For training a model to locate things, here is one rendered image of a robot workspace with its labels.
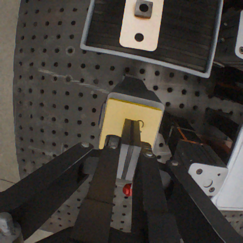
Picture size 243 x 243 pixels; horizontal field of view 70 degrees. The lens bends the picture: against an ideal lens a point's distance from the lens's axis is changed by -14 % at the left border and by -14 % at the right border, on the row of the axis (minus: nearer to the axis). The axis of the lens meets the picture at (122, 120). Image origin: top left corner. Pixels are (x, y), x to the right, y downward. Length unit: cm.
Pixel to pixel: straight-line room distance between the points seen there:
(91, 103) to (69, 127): 12
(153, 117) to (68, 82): 52
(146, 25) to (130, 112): 9
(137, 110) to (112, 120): 3
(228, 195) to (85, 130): 51
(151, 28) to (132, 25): 2
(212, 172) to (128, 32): 29
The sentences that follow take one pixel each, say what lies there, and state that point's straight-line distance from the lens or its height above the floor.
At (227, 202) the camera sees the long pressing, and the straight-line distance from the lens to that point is 55.
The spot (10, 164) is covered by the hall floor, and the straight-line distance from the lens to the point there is 193.
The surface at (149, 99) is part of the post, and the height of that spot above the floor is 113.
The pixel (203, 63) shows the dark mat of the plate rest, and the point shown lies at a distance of 22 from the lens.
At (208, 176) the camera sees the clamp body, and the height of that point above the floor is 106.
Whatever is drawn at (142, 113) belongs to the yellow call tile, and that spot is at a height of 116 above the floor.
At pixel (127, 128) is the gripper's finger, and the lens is 18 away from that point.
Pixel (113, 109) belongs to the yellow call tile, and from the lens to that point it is 21.
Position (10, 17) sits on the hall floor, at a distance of 173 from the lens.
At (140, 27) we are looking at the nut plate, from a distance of 21.
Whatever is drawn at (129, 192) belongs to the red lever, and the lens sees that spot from 29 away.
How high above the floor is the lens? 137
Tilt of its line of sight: 74 degrees down
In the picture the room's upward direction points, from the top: 168 degrees counter-clockwise
